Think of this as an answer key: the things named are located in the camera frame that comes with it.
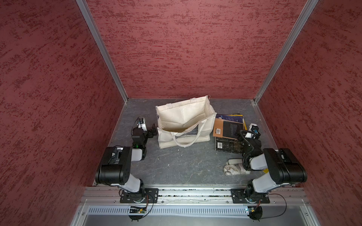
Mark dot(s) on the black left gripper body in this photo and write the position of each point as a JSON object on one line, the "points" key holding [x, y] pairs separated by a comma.
{"points": [[149, 134]]}

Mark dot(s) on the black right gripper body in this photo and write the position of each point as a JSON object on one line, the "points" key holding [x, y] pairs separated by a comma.
{"points": [[245, 141]]}

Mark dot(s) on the blue Prince book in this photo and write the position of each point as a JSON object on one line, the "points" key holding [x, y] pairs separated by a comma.
{"points": [[234, 118]]}

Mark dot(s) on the thin black book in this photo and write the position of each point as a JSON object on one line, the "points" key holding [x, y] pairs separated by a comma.
{"points": [[227, 129]]}

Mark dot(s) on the beige canvas tote bag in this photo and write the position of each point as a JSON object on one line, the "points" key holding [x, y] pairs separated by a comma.
{"points": [[185, 123]]}

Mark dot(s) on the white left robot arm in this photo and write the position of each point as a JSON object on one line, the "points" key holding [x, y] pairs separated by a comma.
{"points": [[115, 168]]}

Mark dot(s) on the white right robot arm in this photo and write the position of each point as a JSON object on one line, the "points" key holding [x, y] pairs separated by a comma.
{"points": [[283, 167]]}

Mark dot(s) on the crumpled white cloth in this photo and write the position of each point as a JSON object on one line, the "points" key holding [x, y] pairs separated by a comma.
{"points": [[235, 167]]}

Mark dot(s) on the right circuit board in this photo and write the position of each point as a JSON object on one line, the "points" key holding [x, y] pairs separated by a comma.
{"points": [[255, 213]]}

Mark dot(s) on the circuit board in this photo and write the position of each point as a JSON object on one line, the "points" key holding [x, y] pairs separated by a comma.
{"points": [[255, 213], [134, 210]]}

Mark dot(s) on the left circuit board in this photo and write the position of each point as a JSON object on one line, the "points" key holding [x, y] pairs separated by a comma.
{"points": [[134, 210]]}

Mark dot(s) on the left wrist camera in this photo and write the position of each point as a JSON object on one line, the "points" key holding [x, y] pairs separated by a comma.
{"points": [[141, 123]]}

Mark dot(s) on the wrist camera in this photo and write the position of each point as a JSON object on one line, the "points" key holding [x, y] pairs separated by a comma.
{"points": [[141, 123], [253, 130]]}

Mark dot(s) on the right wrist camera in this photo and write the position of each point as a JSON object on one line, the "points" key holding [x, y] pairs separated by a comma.
{"points": [[253, 130]]}

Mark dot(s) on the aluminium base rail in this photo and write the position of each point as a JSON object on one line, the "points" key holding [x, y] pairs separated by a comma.
{"points": [[221, 201]]}

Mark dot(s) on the left aluminium corner post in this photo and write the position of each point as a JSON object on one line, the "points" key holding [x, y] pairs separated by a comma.
{"points": [[84, 8]]}

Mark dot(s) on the aluminium corner post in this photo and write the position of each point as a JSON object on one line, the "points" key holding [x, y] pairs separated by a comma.
{"points": [[84, 8], [294, 33]]}

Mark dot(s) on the right aluminium corner post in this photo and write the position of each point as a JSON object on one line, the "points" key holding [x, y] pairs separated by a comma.
{"points": [[294, 33]]}

